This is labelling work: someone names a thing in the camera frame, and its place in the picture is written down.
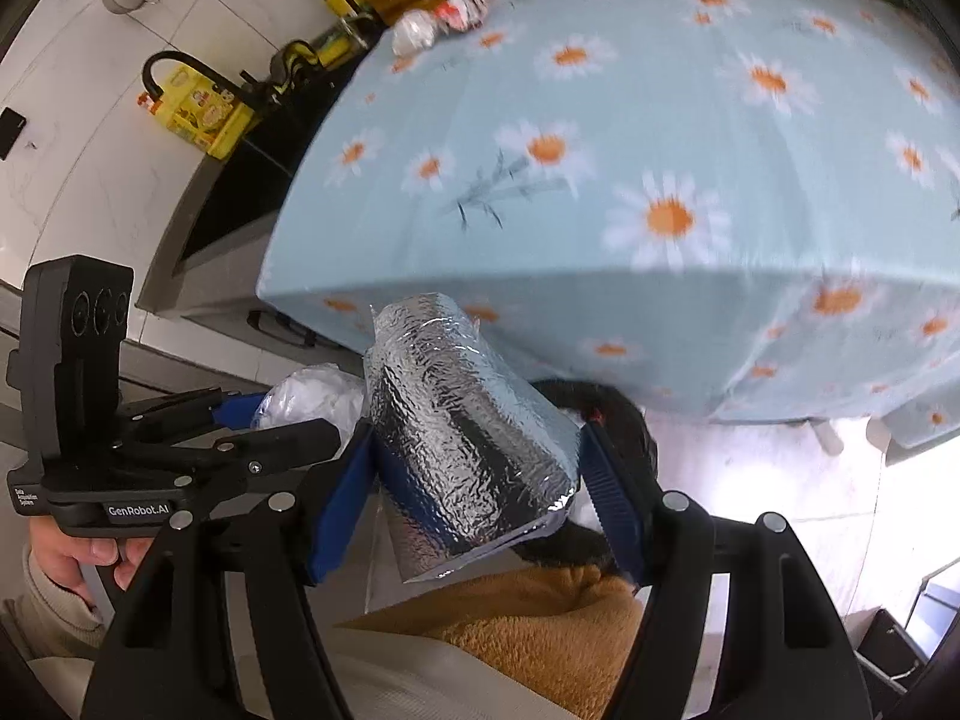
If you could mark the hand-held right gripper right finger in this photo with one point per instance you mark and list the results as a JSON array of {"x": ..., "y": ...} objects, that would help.
[{"x": 609, "y": 510}]

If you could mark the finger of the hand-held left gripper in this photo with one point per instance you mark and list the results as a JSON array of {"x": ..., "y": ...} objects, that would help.
[
  {"x": 232, "y": 411},
  {"x": 285, "y": 442}
]

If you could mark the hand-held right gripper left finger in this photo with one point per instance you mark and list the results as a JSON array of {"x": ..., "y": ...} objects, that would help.
[{"x": 337, "y": 517}]

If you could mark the white plastic packet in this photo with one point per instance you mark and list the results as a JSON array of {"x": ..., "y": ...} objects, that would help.
[{"x": 315, "y": 397}]

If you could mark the black trash bin bag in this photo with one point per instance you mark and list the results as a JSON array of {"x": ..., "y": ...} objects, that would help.
[{"x": 626, "y": 420}]

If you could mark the silver foil bag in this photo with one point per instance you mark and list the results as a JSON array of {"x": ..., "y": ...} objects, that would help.
[{"x": 465, "y": 420}]

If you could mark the person's left forearm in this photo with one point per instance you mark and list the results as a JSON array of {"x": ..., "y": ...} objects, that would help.
[{"x": 45, "y": 634}]

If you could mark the person's left hand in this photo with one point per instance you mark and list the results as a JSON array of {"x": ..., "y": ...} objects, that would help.
[{"x": 71, "y": 559}]

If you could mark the orange fleece garment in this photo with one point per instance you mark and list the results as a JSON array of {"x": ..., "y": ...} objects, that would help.
[{"x": 540, "y": 630}]

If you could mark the black sink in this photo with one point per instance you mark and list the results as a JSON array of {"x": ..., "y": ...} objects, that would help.
[{"x": 225, "y": 217}]

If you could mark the white table leg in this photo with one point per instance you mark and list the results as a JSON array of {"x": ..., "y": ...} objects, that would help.
[{"x": 825, "y": 436}]

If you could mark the yellow detergent bottle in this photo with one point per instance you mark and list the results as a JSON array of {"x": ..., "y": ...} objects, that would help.
[{"x": 199, "y": 111}]

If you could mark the dark box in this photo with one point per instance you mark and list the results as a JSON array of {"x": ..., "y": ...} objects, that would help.
[{"x": 889, "y": 645}]

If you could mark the black faucet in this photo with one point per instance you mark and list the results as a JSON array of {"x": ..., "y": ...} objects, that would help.
[{"x": 195, "y": 69}]

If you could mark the blue daisy print tablecloth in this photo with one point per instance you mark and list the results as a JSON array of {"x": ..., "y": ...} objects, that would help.
[{"x": 675, "y": 127}]

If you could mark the white crumpled plastic wrap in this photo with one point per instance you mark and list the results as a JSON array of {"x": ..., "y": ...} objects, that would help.
[{"x": 414, "y": 31}]

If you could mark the red and white wrapper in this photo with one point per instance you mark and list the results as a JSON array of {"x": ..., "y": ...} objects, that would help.
[{"x": 461, "y": 9}]

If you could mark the black wall socket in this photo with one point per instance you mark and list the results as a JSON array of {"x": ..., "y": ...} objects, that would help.
[{"x": 9, "y": 133}]

